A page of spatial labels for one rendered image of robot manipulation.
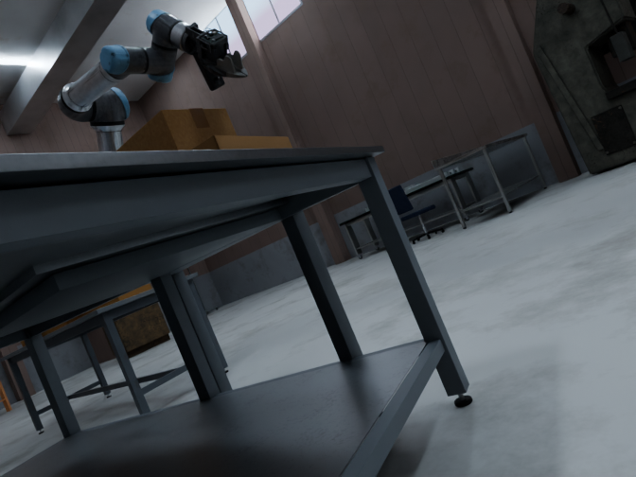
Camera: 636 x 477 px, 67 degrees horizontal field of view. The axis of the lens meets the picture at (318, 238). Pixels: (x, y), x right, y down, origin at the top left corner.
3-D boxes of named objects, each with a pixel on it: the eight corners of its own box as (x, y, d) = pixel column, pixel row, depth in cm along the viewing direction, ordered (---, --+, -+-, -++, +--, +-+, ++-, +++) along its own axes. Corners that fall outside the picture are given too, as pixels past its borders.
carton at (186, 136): (143, 237, 147) (110, 155, 147) (203, 220, 166) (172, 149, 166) (200, 202, 128) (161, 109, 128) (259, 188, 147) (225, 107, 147)
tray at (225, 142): (117, 219, 98) (110, 201, 98) (201, 204, 121) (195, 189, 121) (222, 156, 83) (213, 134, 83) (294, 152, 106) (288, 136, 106)
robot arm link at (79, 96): (38, 94, 161) (105, 32, 129) (71, 94, 169) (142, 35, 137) (49, 128, 162) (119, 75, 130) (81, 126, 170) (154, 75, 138)
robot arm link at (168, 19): (162, 36, 148) (167, 8, 143) (187, 50, 144) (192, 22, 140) (141, 35, 142) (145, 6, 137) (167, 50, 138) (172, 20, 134)
